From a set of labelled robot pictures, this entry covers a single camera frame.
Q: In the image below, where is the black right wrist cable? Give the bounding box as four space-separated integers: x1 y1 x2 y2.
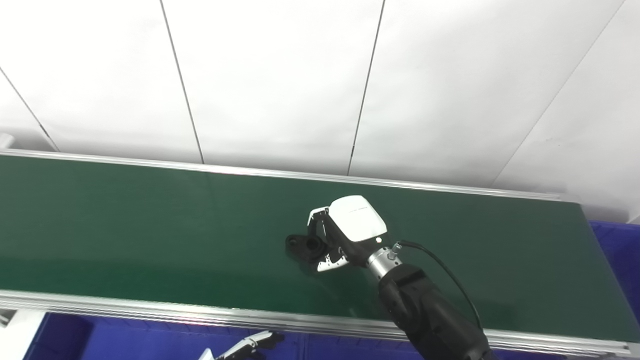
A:
394 239 484 332

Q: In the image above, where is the white bin table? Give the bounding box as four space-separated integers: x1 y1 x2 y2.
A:
0 309 49 360

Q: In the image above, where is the black flanged metal part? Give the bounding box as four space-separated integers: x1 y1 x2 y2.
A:
285 233 327 264

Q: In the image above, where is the blue plastic bin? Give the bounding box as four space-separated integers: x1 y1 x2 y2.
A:
302 331 568 360
22 312 307 360
589 220 640 342

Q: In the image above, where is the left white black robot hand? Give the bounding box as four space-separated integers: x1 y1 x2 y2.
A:
199 330 285 360

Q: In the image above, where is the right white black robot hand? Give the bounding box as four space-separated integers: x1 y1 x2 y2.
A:
306 195 389 273

